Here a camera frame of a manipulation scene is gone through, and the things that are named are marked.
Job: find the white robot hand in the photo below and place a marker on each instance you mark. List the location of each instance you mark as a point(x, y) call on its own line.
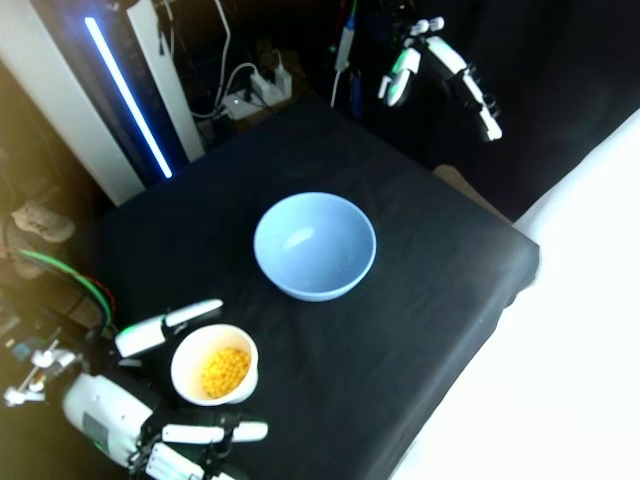
point(105, 410)
point(450, 55)

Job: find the white cup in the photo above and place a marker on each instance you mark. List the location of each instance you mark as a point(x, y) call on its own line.
point(187, 370)

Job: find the yellow beads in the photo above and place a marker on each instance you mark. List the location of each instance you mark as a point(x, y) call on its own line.
point(225, 372)

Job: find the light blue bowl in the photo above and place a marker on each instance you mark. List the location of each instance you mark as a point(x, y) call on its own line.
point(320, 225)

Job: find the black backdrop curtain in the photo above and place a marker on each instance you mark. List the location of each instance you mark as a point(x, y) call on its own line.
point(550, 50)

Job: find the white hanging connector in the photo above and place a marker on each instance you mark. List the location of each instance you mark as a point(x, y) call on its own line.
point(345, 50)

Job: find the white power strip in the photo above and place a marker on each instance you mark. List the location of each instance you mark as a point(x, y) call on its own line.
point(272, 85)

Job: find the beige crumpled cloth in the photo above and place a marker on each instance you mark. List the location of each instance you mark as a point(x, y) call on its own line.
point(42, 222)

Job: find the white adapter box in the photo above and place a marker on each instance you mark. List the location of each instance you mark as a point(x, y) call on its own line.
point(237, 105)

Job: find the white sheet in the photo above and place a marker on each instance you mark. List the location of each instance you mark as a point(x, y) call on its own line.
point(550, 350)

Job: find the white cabinet panel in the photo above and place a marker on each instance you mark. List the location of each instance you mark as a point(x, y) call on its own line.
point(55, 100)

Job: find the glowing white light strip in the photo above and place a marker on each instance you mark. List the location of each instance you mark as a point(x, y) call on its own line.
point(125, 95)

